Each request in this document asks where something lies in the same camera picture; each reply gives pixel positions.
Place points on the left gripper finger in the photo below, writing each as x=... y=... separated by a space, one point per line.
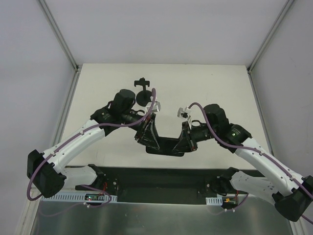
x=138 y=135
x=150 y=136

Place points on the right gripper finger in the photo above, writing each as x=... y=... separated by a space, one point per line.
x=179 y=147
x=186 y=132

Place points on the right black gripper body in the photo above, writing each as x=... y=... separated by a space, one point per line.
x=190 y=134

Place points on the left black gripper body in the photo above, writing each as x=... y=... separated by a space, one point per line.
x=144 y=128

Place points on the black smartphone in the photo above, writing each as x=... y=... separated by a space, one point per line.
x=165 y=147

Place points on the black phone stand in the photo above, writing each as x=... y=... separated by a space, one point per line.
x=144 y=96

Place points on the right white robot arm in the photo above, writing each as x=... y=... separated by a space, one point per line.
x=289 y=192

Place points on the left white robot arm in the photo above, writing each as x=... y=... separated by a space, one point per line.
x=48 y=170

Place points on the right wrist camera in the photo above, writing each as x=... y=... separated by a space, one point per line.
x=184 y=113

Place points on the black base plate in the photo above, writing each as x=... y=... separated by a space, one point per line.
x=161 y=185

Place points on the right white cable duct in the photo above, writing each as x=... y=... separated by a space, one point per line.
x=214 y=201

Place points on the white cable duct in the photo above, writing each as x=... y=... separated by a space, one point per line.
x=81 y=197
x=214 y=201

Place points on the left white cable duct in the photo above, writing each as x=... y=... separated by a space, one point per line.
x=81 y=197

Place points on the left aluminium frame post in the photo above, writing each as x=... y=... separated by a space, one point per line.
x=58 y=34

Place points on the aluminium frame post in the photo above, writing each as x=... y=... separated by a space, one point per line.
x=58 y=34
x=269 y=36

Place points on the right aluminium frame post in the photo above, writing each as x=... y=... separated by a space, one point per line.
x=269 y=36

